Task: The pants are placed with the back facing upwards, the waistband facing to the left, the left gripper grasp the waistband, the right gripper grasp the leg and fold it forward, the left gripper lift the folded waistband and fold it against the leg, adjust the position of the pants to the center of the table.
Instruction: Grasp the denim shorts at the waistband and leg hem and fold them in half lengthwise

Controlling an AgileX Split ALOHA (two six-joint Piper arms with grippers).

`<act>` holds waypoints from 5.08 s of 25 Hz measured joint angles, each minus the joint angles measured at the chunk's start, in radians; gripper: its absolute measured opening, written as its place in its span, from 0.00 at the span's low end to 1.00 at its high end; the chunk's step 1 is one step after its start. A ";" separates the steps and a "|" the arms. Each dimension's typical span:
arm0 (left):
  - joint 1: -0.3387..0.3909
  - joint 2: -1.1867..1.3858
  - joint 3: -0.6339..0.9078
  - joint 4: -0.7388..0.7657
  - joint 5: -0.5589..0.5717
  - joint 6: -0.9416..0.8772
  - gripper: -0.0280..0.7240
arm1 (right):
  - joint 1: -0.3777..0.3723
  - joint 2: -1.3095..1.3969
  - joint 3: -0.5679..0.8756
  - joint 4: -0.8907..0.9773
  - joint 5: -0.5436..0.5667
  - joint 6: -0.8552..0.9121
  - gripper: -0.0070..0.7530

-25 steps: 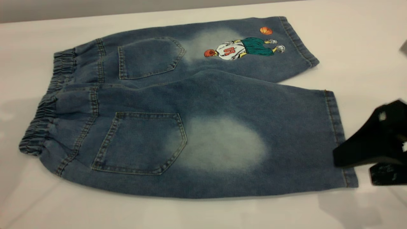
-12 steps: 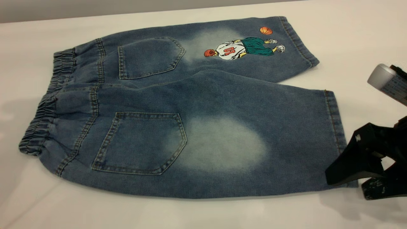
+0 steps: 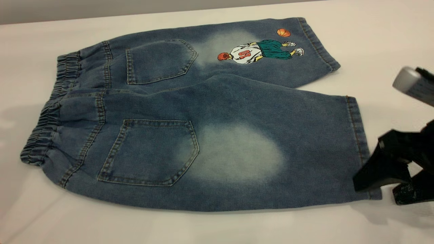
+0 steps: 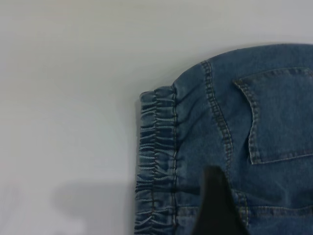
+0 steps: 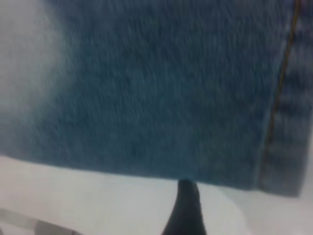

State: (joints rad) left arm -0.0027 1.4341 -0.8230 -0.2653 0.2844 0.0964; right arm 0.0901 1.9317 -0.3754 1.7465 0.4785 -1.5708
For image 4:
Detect blue denim pants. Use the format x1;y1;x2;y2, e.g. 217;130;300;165
134;43;313;235

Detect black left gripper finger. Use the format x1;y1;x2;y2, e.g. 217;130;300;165
192;165;250;235

